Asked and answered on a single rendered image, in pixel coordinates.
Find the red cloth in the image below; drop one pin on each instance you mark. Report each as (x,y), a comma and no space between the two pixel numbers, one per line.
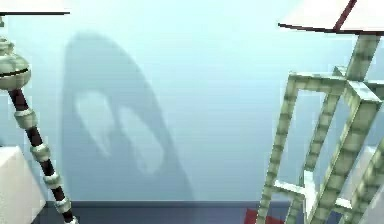
(258,217)

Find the floor lamp with ringed pole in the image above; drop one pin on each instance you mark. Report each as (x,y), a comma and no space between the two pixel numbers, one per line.
(26,117)

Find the white box-shaped furniture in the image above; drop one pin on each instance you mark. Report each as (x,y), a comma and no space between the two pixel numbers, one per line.
(15,186)

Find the floor lamp with square frame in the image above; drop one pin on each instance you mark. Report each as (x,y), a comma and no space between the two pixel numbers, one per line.
(353,140)

